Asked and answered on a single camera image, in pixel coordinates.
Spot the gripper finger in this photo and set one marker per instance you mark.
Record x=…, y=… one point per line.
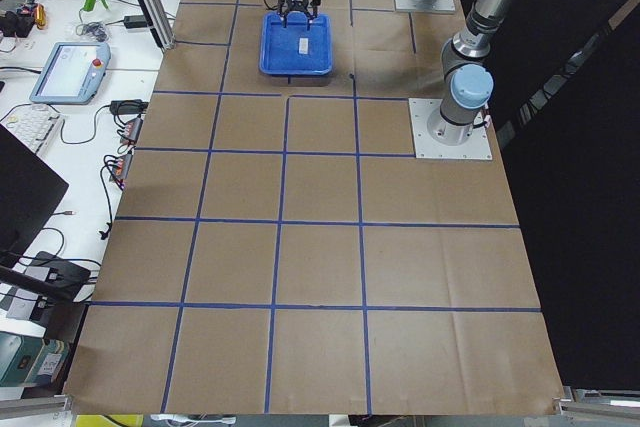
x=283, y=16
x=310, y=17

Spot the blue plastic tray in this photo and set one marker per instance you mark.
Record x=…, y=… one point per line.
x=279, y=55

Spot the black power adapter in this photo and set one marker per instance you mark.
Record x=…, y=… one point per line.
x=135, y=22

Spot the teach pendant tablet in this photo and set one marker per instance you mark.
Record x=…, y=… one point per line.
x=72, y=74

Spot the brown paper table cover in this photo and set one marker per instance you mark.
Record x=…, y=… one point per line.
x=280, y=249

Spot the white keyboard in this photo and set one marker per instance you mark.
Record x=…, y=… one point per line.
x=35, y=125

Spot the black monitor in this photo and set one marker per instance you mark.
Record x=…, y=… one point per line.
x=30, y=193

